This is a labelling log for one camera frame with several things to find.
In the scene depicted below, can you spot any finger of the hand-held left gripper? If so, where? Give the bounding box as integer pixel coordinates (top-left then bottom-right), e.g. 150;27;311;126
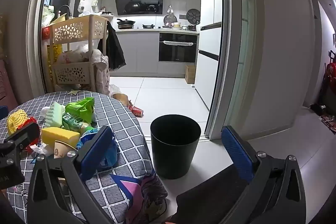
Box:
4;122;41;151

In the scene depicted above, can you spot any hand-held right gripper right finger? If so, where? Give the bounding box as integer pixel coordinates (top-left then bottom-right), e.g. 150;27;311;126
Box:
221;126;306;224

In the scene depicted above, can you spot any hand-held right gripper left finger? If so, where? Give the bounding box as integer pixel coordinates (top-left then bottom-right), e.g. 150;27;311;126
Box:
26;126;114;224

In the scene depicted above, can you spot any yellow foam fruit net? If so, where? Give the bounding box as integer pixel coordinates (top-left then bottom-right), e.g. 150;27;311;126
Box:
7;109;29;135

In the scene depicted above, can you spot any yellow sponge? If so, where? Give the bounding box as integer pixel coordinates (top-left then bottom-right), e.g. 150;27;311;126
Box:
41;127;80;148

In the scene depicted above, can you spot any green plastic bag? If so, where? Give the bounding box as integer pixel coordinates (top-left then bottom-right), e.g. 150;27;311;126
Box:
65;97;95;125

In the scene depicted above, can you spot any black trash bin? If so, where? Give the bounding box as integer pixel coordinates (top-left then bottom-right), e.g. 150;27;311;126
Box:
150;114;202;179

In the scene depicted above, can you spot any blue plastic bag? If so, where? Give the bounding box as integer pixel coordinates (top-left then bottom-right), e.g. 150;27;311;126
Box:
76;127;118;168

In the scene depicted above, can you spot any white crumpled tissue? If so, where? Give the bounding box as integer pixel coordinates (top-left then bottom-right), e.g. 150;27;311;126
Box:
29;142;54;156

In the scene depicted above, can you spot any pale green ribbed sponge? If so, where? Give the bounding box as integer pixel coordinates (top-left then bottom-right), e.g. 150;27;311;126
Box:
45;102;66;128

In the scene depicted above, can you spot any paper cup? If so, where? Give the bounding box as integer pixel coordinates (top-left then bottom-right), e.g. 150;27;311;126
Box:
52;140;79;160

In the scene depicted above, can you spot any green carton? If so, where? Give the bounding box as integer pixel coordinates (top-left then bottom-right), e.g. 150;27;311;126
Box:
62;112;92;132

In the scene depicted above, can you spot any grey checked tablecloth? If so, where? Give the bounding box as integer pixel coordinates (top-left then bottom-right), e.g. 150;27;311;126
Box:
0;91;168;224

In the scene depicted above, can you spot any red drink can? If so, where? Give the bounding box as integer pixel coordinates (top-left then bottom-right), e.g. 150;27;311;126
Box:
129;105;144;117

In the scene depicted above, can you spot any brown paper bag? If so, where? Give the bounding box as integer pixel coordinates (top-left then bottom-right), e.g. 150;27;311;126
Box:
113;93;130;106

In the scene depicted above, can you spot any white woven sack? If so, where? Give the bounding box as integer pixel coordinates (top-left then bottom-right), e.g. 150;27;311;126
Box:
92;49;111;94

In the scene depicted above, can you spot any yellow mesh bag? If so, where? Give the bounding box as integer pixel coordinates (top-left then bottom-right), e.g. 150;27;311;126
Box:
47;44;62;75

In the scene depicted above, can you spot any cardboard box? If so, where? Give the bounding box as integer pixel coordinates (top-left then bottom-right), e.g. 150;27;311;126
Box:
184;65;196;84

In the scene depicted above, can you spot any white plastic bag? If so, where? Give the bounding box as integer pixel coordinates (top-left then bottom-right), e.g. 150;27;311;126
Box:
56;44;92;64

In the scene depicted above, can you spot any sliding glass door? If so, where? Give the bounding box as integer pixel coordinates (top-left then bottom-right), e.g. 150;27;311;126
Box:
205;0;260;140

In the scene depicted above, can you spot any black hanging cloth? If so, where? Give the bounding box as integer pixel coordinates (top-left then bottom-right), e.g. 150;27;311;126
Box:
98;21;127;71

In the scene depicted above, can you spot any beige plastic storage rack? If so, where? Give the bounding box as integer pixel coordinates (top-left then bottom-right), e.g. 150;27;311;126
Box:
49;14;109;93

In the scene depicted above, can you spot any black built-in oven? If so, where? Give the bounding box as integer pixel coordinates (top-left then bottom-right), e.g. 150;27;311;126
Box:
158;32;198;63

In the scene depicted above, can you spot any red fire extinguisher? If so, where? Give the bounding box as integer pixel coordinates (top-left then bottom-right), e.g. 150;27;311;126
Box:
322;51;336;106

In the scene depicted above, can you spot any kitchen faucet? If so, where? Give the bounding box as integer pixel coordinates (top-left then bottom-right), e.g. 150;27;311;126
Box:
57;5;72;20

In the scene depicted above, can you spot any black wok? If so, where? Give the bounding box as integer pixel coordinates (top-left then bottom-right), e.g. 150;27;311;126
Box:
117;18;136;30

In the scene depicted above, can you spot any round black pan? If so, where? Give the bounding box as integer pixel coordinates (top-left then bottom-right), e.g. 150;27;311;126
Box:
186;9;200;25

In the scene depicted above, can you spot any round patterned board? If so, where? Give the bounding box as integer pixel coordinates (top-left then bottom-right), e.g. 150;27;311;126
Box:
163;5;177;28

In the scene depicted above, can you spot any black range hood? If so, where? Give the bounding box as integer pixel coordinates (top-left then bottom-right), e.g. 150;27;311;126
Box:
113;0;164;16

